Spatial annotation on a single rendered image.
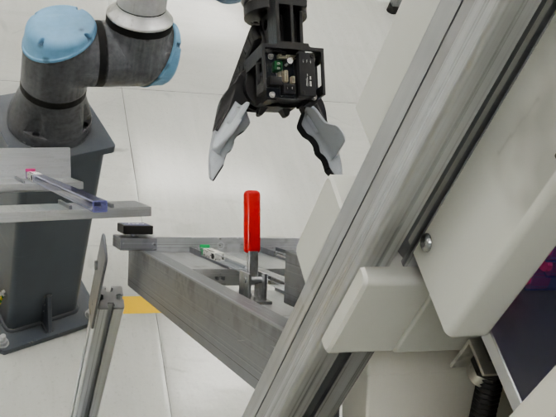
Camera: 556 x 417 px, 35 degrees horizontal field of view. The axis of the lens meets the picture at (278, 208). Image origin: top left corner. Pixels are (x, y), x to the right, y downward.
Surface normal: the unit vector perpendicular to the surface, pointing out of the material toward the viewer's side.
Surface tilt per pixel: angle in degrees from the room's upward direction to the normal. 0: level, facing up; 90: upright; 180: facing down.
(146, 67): 81
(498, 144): 90
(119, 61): 66
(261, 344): 90
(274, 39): 90
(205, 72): 0
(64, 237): 90
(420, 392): 45
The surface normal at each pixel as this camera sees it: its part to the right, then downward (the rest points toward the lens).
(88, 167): 0.52, 0.71
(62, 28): 0.15, -0.65
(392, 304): 0.22, 0.75
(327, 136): -0.75, 0.50
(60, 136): 0.42, 0.50
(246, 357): -0.94, -0.02
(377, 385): 0.34, 0.06
